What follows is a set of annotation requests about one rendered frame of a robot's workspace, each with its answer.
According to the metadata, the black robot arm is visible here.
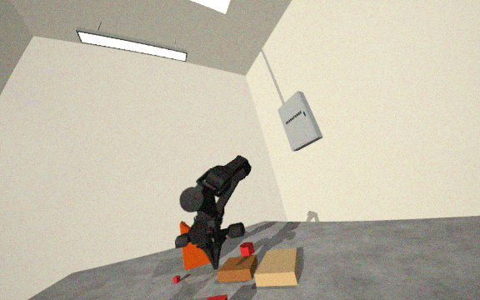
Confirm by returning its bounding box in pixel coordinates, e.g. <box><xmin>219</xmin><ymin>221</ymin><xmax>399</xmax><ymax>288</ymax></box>
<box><xmin>179</xmin><ymin>155</ymin><xmax>252</xmax><ymax>245</ymax></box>

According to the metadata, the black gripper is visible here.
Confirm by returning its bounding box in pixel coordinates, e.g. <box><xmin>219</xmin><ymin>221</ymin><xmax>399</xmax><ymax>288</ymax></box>
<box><xmin>175</xmin><ymin>207</ymin><xmax>245</xmax><ymax>269</ymax></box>

